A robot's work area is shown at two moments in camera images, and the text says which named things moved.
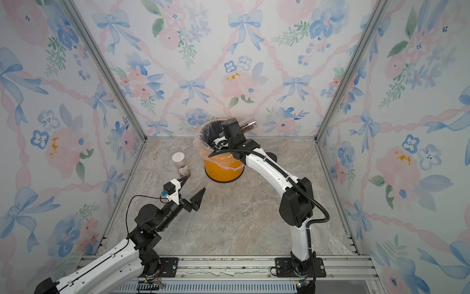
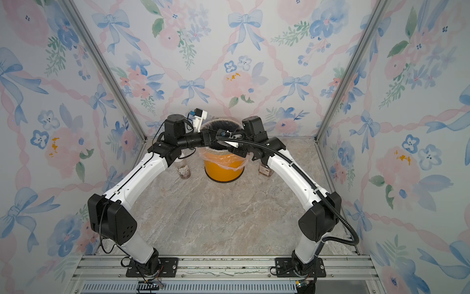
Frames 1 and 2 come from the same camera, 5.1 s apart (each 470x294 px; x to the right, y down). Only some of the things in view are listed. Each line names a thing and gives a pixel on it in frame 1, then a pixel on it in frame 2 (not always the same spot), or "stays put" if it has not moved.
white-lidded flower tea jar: (179, 160) stays put
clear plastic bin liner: (205, 134) stays put
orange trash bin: (221, 167) stays put
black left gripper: (195, 205) → (207, 138)
